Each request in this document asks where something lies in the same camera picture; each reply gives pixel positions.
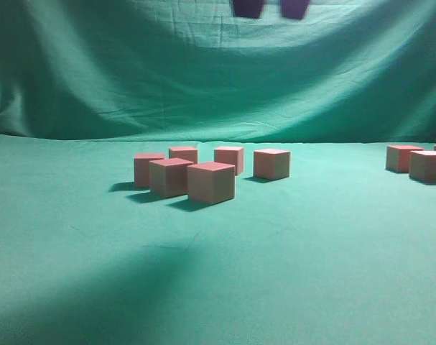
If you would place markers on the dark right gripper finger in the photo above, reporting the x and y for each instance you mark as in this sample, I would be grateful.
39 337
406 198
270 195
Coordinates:
250 9
294 9

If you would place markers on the green cloth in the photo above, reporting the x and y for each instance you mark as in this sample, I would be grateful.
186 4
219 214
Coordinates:
340 252

